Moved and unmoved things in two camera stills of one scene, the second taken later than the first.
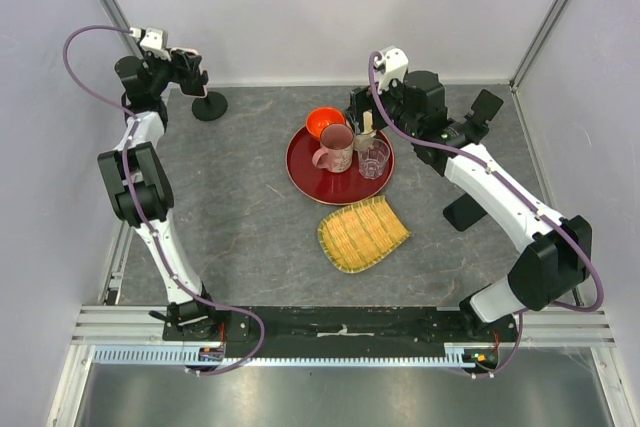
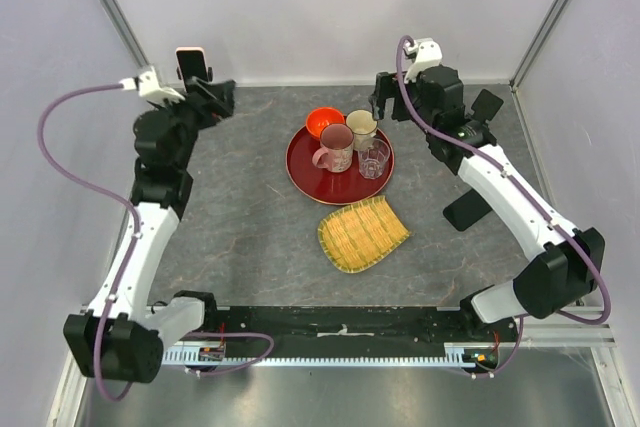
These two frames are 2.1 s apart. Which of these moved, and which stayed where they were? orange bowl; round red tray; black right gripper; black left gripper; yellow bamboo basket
Moved: black right gripper; black left gripper
Stayed: orange bowl; round red tray; yellow bamboo basket
